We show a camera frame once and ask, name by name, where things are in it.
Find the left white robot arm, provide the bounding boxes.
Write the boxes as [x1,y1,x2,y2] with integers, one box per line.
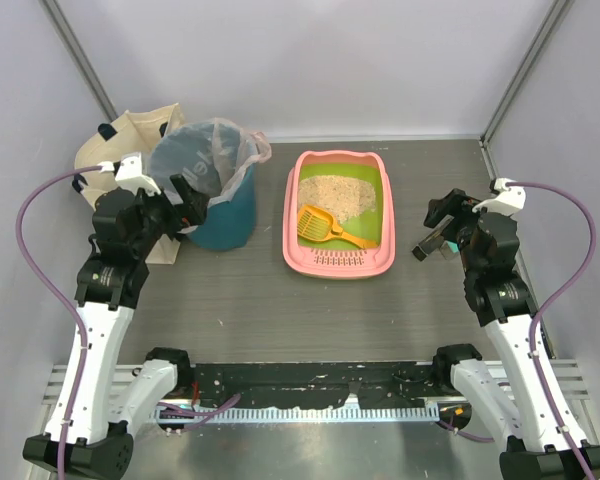
[23,175,209,479]

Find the beige cat litter pile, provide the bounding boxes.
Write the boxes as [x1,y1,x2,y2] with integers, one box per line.
[297,175,377,224]

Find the pink litter box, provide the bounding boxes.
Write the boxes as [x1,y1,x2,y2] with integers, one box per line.
[282,150,396,280]

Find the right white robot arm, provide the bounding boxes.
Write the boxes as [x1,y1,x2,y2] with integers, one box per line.
[424,178,600,479]

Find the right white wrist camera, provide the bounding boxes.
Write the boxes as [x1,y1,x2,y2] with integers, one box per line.
[472,178,526,217]

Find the black metal base plate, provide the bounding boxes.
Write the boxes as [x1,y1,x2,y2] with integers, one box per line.
[166,361,460,410]

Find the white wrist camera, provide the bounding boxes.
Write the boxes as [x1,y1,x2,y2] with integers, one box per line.
[115,152,162,196]
[472,178,526,217]

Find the teal handled scraper tool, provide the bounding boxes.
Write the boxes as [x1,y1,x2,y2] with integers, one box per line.
[411,218,459,262]

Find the teal trash bin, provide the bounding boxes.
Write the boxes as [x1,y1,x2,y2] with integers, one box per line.
[187,165,256,251]

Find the white slotted cable duct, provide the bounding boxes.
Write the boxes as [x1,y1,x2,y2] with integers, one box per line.
[152,403,440,425]

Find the beige canvas tote bag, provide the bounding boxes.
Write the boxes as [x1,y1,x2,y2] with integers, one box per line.
[70,102,188,265]

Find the orange litter scoop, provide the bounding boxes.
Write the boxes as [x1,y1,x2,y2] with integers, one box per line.
[297,205,379,249]

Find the aluminium frame rail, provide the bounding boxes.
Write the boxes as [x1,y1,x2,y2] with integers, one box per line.
[41,357,592,407]

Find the translucent plastic bin liner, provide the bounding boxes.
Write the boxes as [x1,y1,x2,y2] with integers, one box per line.
[146,118,272,205]

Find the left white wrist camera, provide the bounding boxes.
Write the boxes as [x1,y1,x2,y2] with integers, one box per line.
[115,152,162,196]

